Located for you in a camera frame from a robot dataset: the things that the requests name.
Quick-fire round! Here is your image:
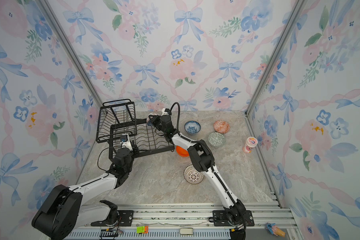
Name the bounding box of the pink yogurt cup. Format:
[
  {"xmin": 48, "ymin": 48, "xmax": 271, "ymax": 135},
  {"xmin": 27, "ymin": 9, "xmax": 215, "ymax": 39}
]
[{"xmin": 243, "ymin": 137, "xmax": 258, "ymax": 154}]

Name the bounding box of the white brown lattice bowl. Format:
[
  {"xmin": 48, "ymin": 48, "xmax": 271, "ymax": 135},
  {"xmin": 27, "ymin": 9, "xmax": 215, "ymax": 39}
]
[{"xmin": 184, "ymin": 165, "xmax": 204, "ymax": 185}]

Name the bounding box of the blue floral bowl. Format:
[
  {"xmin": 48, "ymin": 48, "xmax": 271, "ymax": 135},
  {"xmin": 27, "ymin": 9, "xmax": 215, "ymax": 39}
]
[{"xmin": 184, "ymin": 121, "xmax": 201, "ymax": 135}]

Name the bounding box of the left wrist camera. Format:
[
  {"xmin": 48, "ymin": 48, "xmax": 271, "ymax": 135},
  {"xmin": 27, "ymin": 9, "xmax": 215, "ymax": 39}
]
[{"xmin": 120, "ymin": 134, "xmax": 133, "ymax": 151}]

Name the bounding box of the white small eraser block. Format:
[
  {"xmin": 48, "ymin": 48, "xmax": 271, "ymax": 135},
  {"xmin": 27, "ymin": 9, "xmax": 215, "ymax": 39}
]
[{"xmin": 179, "ymin": 228, "xmax": 194, "ymax": 236}]

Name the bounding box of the aluminium corner post right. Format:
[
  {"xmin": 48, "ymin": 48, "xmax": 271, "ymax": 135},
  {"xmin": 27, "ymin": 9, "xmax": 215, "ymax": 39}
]
[{"xmin": 245, "ymin": 0, "xmax": 306, "ymax": 118}]

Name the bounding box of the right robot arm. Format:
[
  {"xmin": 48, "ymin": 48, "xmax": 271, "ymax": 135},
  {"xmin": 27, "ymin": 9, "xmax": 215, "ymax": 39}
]
[{"xmin": 149, "ymin": 115, "xmax": 249, "ymax": 227}]

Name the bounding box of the blue triangle pattern bowl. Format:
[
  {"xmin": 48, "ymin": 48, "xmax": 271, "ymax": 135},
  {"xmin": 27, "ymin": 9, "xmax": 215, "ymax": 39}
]
[{"xmin": 147, "ymin": 117, "xmax": 154, "ymax": 127}]

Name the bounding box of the aluminium corner post left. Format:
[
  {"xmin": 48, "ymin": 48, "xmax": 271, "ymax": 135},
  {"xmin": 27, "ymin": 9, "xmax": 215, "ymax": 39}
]
[{"xmin": 36, "ymin": 0, "xmax": 103, "ymax": 107}]

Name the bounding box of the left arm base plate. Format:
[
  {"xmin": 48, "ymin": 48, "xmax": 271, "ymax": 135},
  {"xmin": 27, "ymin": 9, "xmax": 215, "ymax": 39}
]
[{"xmin": 91, "ymin": 210, "xmax": 134, "ymax": 227}]

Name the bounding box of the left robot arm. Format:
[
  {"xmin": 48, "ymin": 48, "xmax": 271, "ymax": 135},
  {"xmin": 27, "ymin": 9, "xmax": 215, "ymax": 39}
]
[{"xmin": 32, "ymin": 144, "xmax": 139, "ymax": 240}]

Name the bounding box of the red patterned bowl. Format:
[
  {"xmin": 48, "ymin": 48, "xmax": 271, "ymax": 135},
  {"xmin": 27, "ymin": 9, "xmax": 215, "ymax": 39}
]
[{"xmin": 213, "ymin": 120, "xmax": 231, "ymax": 135}]

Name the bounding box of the aluminium front rail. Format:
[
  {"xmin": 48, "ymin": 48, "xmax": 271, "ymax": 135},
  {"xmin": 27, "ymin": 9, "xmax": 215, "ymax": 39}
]
[{"xmin": 67, "ymin": 201, "xmax": 303, "ymax": 240}]

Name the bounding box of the aluminium corner post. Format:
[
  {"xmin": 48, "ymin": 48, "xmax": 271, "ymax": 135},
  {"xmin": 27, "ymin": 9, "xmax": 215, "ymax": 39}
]
[
  {"xmin": 36, "ymin": 0, "xmax": 103, "ymax": 107},
  {"xmin": 245, "ymin": 0, "xmax": 306, "ymax": 118}
]

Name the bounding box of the black wire dish rack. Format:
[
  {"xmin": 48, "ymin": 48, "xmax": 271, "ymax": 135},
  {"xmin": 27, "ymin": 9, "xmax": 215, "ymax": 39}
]
[{"xmin": 96, "ymin": 99, "xmax": 175, "ymax": 159}]

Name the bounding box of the green patterned bowl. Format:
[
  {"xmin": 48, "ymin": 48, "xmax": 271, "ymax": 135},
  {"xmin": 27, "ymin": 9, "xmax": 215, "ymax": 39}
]
[{"xmin": 208, "ymin": 132, "xmax": 226, "ymax": 148}]

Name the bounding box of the ice cream cone toy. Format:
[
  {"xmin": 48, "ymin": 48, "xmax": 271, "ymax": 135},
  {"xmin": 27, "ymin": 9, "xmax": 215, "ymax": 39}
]
[{"xmin": 266, "ymin": 223, "xmax": 286, "ymax": 238}]

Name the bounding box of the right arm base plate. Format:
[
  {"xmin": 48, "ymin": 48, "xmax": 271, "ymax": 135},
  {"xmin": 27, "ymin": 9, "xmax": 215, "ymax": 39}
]
[{"xmin": 209, "ymin": 210, "xmax": 255, "ymax": 227}]

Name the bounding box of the green orange small block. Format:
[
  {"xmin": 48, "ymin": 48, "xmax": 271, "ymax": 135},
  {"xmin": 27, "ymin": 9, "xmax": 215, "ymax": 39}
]
[{"xmin": 137, "ymin": 226, "xmax": 149, "ymax": 234}]

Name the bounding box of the orange plastic bowl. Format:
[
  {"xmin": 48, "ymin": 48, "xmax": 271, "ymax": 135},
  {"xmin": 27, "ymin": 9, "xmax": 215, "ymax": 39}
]
[{"xmin": 176, "ymin": 146, "xmax": 189, "ymax": 157}]

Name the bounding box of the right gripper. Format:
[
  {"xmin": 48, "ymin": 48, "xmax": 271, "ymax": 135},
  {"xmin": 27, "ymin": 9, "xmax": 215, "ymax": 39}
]
[{"xmin": 148, "ymin": 115, "xmax": 168, "ymax": 137}]

